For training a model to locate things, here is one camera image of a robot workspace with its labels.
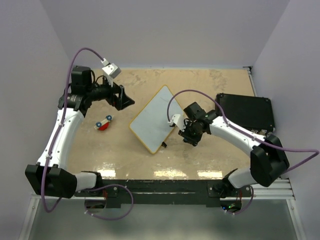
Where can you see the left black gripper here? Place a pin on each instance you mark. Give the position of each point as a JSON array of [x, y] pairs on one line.
[[122, 100]]

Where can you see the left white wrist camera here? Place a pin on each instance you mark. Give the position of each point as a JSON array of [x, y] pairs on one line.
[[110, 71]]

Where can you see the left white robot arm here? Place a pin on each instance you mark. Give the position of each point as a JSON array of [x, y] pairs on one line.
[[49, 176]]

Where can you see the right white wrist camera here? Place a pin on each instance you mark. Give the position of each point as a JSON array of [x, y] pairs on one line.
[[178, 120]]

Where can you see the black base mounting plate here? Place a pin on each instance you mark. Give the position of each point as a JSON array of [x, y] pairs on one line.
[[167, 192]]

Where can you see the black hard case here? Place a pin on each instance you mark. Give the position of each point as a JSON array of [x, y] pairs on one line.
[[250, 112]]

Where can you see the yellow framed whiteboard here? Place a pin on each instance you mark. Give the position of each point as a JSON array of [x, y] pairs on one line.
[[151, 125]]

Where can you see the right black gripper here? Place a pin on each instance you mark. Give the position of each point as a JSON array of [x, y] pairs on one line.
[[185, 134]]

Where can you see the red white toy car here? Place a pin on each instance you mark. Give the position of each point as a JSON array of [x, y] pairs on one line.
[[103, 124]]

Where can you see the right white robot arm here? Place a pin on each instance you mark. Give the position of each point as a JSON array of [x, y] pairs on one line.
[[268, 160]]

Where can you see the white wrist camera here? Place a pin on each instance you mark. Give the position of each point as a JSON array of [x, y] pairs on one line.
[[178, 120], [110, 71]]

